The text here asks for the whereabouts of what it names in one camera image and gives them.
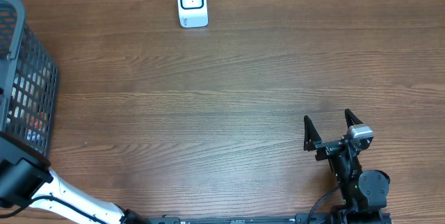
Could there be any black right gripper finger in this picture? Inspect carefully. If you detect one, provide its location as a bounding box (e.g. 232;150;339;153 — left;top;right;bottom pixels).
344;109;362;127
303;115;322;151

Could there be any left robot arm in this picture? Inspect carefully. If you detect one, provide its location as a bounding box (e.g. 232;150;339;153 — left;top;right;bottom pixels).
1;134;148;224

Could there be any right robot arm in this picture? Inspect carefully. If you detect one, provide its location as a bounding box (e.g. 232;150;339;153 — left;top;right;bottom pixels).
303;109;390;213

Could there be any white barcode scanner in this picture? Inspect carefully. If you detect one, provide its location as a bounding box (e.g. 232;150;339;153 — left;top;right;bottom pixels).
177;0;209;29

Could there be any dark grey plastic basket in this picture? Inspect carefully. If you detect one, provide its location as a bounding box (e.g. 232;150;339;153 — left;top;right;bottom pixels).
1;0;59;157

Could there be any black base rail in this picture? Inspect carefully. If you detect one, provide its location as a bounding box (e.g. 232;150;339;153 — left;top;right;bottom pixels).
147;213;393;224

